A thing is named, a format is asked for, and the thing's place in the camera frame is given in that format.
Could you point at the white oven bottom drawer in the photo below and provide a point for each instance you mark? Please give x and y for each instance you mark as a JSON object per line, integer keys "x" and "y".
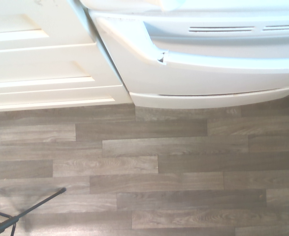
{"x": 208, "y": 73}

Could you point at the white oven range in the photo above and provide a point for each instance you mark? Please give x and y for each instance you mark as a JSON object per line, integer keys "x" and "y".
{"x": 124, "y": 37}

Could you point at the cream kitchen cabinet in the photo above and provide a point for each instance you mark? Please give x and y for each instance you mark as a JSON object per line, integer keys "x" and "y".
{"x": 36, "y": 61}

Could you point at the black tripod leg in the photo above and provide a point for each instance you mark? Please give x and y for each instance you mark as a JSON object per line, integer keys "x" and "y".
{"x": 23, "y": 214}

